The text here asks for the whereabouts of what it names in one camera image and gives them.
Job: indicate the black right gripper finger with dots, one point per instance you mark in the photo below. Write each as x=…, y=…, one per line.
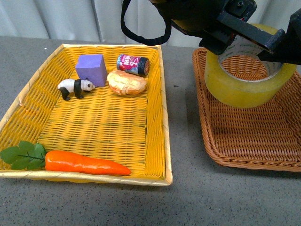
x=289, y=49

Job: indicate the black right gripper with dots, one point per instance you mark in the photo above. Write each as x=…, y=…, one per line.
x=217, y=22

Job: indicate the yellow tape roll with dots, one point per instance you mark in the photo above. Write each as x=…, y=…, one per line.
x=270, y=77

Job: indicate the brown wicker basket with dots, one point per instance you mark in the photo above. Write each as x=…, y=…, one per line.
x=267, y=137

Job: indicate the yellow wicker basket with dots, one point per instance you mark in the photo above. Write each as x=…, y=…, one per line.
x=131, y=130

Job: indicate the red drink can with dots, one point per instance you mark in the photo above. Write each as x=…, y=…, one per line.
x=136, y=65

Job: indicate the toy bread roll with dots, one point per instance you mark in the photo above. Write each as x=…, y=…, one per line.
x=123, y=83

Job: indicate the purple foam block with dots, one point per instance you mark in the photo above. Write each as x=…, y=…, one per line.
x=93, y=68

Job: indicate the toy panda figure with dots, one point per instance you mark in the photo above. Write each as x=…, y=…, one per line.
x=68, y=86

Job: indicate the white pleated curtain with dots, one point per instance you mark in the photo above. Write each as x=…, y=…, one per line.
x=99, y=20

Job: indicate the toy orange carrot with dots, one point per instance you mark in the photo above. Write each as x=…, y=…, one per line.
x=29, y=156

